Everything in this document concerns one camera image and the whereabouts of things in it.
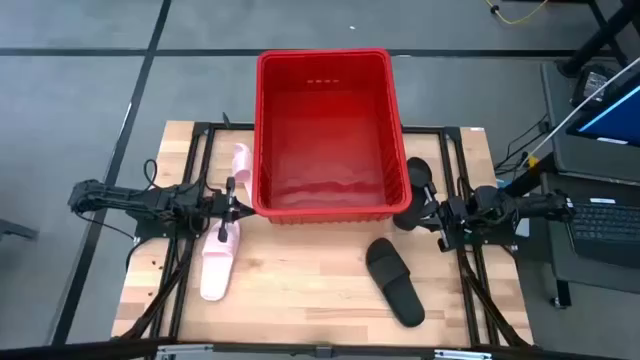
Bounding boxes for black power adapter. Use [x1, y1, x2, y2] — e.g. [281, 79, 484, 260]
[569, 63, 619, 109]

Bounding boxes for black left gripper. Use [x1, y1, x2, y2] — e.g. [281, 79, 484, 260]
[198, 176, 256, 244]

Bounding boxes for black stand legs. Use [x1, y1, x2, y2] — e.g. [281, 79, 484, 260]
[557, 0, 640, 79]

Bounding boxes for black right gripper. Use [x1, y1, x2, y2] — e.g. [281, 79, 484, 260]
[423, 182, 474, 253]

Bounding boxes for red plastic bin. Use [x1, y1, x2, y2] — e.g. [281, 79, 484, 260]
[251, 47, 414, 225]

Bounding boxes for white rod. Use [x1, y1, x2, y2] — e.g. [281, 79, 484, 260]
[519, 57, 640, 169]

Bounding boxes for black floor cables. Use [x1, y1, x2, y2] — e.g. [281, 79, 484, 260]
[493, 113, 552, 177]

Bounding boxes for dark grey floor object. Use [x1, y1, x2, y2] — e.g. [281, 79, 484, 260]
[0, 218, 40, 241]

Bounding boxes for black laptop keyboard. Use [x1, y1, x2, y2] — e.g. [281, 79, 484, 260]
[559, 197, 640, 269]

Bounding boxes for pink slide sandal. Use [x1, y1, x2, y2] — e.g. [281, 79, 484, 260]
[230, 142, 255, 204]
[199, 219, 241, 302]

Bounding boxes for blue monitor screen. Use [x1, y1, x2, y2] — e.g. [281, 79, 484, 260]
[565, 82, 640, 149]

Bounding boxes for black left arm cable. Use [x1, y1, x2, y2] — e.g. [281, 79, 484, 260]
[143, 158, 160, 192]

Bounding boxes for black slide sandal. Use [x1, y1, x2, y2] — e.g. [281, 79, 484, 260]
[392, 156, 437, 232]
[365, 237, 427, 329]

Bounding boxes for black rig crossbar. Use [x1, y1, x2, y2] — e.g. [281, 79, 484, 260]
[0, 338, 640, 360]

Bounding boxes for yellow cable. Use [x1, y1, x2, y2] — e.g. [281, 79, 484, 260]
[483, 0, 550, 25]

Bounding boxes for black aluminium frame rail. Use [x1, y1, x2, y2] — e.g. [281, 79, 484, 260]
[112, 121, 534, 351]

